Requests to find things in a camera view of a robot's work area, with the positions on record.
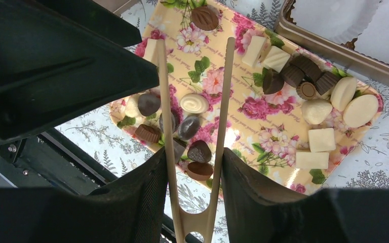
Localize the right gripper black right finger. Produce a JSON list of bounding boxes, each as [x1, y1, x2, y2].
[[221, 148, 389, 242]]

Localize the floral yellow tray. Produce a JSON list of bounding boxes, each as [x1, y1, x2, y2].
[[108, 0, 384, 197]]

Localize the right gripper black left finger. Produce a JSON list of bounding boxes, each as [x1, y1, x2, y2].
[[0, 149, 168, 242]]

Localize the beige wooden tongs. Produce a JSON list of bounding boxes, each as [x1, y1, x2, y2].
[[156, 37, 236, 242]]

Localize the gold chocolate box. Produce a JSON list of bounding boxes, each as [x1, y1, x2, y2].
[[274, 1, 389, 86]]

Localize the brown leaf chocolate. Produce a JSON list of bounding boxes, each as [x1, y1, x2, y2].
[[191, 6, 219, 31]]

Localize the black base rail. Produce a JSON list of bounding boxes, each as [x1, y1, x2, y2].
[[0, 130, 176, 242]]

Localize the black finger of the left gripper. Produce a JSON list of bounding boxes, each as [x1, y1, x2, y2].
[[0, 1, 159, 145], [38, 0, 141, 47]]

